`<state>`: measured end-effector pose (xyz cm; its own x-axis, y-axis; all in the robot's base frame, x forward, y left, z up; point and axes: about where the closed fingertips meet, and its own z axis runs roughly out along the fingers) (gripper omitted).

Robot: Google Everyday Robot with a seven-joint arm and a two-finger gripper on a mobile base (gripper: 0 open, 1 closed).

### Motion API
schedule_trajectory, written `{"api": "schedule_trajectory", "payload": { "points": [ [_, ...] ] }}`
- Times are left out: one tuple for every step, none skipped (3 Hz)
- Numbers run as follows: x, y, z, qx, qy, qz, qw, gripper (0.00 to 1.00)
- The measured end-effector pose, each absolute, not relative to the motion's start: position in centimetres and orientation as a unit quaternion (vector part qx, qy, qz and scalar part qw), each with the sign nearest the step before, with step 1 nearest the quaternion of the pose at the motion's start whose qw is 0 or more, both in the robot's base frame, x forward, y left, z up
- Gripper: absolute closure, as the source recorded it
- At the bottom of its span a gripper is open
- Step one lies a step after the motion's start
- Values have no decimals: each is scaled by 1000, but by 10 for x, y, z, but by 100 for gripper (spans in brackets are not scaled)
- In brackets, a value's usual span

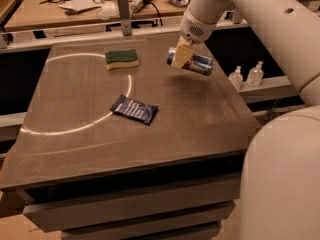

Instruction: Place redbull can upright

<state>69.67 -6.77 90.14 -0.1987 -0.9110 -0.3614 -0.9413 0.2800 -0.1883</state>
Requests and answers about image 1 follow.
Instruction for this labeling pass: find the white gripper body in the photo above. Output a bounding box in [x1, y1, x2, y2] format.
[180, 8, 218, 44]

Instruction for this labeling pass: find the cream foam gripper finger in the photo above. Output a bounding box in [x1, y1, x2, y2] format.
[172, 37, 195, 68]

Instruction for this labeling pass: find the blue silver redbull can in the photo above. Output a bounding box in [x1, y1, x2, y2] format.
[167, 47, 214, 76]

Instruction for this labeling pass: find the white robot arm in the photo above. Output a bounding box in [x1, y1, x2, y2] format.
[176, 0, 320, 240]

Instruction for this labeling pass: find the left clear sanitizer bottle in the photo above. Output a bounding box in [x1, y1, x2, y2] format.
[228, 66, 243, 91]

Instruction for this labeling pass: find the clear sanitizer bottle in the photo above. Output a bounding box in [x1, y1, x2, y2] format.
[228, 66, 243, 91]
[246, 61, 264, 86]

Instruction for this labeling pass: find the green yellow sponge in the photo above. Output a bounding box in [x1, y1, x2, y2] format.
[105, 49, 139, 71]

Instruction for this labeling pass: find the right clear sanitizer bottle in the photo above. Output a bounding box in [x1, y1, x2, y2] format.
[246, 61, 264, 86]

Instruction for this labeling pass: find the dark blue snack packet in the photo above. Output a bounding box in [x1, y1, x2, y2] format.
[110, 95, 158, 125]

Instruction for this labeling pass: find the white paper sheet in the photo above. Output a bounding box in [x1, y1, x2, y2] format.
[59, 0, 102, 11]

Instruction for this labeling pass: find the wooden workbench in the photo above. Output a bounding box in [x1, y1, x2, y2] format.
[4, 0, 186, 32]

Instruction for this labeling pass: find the grey drawer cabinet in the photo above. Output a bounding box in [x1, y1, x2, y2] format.
[15, 152, 246, 240]

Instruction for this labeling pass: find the grey metal bracket post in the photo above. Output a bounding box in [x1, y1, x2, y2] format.
[117, 0, 132, 36]

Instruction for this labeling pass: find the aluminium frame rail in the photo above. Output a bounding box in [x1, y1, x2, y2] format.
[0, 17, 249, 54]

